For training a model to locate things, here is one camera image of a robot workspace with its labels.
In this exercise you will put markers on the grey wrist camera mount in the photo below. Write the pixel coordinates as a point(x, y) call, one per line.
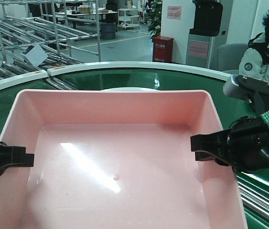
point(253, 91)

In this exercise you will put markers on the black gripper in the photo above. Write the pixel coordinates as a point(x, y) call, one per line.
point(247, 142)

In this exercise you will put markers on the white rolling cart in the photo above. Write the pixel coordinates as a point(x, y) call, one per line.
point(128, 18)

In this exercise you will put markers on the green potted plant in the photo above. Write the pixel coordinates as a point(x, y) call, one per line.
point(154, 10)

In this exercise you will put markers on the red fire extinguisher box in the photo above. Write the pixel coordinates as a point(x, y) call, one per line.
point(162, 49)

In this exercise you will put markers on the metal roller rack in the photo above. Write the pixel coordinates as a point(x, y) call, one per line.
point(50, 31)

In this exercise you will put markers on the pink wall notice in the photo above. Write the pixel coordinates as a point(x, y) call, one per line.
point(174, 12)

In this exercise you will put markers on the white control box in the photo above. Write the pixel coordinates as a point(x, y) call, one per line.
point(34, 54)

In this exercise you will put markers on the white outer rail left segment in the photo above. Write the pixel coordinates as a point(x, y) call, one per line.
point(23, 78)

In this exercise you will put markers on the white outer conveyor rail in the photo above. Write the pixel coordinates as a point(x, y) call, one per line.
point(140, 65)

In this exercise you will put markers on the grey floor kiosk machine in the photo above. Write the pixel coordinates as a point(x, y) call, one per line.
point(207, 21)

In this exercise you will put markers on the pink plastic bin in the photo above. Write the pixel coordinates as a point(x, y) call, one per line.
point(115, 160)

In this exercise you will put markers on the grey chair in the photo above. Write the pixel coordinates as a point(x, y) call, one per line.
point(229, 57)

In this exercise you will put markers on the black waste bin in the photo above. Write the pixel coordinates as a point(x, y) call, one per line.
point(108, 30)

